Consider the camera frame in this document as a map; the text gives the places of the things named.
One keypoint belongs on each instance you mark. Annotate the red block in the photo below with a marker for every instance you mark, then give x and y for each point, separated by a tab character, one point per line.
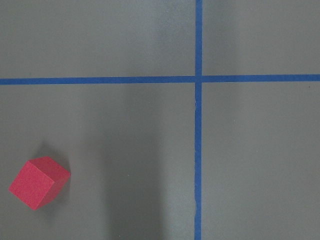
39	182

